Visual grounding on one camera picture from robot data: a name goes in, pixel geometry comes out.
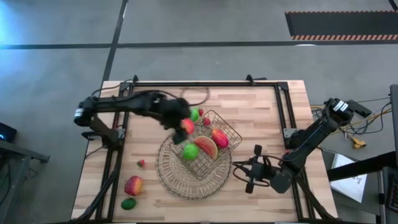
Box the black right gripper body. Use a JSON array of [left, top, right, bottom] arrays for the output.
[[248, 160, 274, 187]]

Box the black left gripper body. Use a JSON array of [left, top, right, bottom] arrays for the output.
[[160, 96, 191, 131]]

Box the pink peach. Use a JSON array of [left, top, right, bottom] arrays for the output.
[[181, 118, 196, 135]]

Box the green plastic apple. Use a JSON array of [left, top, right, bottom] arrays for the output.
[[189, 107, 201, 123], [182, 142, 200, 162]]

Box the watermelon slice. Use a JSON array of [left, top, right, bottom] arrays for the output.
[[192, 135, 219, 161]]

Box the gold wire basket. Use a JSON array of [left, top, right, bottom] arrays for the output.
[[169, 109, 243, 181]]

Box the red yellow mango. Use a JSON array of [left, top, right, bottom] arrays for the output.
[[211, 128, 230, 149]]

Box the red yellow apple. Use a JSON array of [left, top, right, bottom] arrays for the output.
[[124, 175, 144, 197]]

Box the dark green lime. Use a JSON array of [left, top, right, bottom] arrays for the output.
[[120, 197, 138, 211]]

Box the round woven straw placemat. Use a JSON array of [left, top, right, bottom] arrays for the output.
[[155, 132, 233, 200]]

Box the white paper sheet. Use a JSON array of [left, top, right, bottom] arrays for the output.
[[329, 153, 368, 203]]

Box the black beam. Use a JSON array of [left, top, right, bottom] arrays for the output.
[[326, 151, 398, 182]]

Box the yellow connector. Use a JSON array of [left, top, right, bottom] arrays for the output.
[[348, 136, 367, 149]]

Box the black power strip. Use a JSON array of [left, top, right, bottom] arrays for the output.
[[346, 99, 373, 118]]

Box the dark keyboard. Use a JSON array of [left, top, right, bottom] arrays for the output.
[[385, 172, 398, 214]]

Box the black hazard-striped floor mat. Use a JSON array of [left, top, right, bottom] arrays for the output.
[[284, 11, 398, 41]]

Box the grey metal stand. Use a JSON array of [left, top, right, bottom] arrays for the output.
[[0, 139, 50, 224]]

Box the black device with light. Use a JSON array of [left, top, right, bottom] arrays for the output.
[[0, 122, 18, 144]]

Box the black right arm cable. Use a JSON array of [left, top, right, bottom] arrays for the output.
[[231, 154, 273, 188]]

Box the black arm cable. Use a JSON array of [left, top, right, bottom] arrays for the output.
[[155, 86, 211, 107], [231, 154, 273, 188]]

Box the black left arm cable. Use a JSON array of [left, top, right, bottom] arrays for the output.
[[155, 86, 211, 107]]

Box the black table frame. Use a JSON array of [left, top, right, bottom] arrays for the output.
[[70, 74, 336, 223]]

